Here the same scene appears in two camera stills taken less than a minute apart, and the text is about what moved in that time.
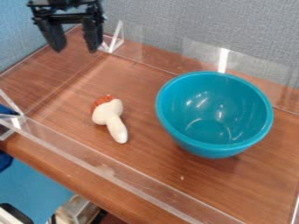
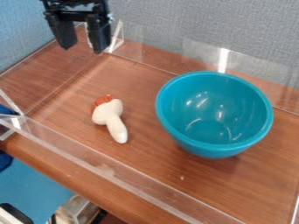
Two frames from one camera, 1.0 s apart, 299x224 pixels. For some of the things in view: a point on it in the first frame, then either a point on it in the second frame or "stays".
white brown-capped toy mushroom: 107,114 stays
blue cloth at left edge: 6,159 stays
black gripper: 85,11 -> 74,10
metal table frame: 79,211 stays
